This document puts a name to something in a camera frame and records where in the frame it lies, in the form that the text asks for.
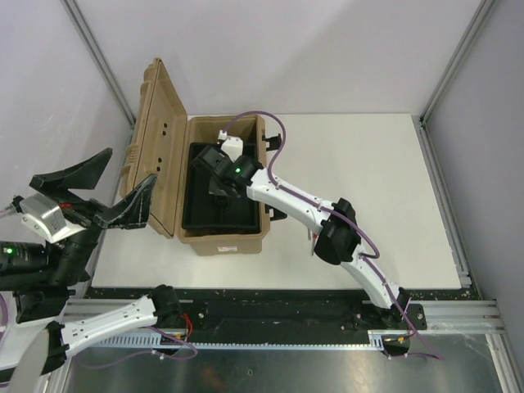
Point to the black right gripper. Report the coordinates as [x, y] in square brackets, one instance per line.
[216, 187]

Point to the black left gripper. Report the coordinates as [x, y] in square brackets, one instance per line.
[132, 211]

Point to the black tool box tray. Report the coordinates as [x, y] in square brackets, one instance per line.
[220, 214]

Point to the tan plastic tool box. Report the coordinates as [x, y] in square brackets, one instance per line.
[160, 145]

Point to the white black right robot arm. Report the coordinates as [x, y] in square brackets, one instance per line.
[339, 239]

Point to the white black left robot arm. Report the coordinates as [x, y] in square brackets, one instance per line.
[41, 276]

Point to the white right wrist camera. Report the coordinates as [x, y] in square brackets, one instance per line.
[230, 145]

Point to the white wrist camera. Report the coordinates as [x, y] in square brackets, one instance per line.
[44, 217]
[230, 145]

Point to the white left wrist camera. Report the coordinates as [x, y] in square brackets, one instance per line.
[44, 217]

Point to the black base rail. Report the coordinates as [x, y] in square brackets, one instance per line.
[202, 308]

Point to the aluminium frame rail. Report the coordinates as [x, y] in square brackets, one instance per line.
[426, 319]

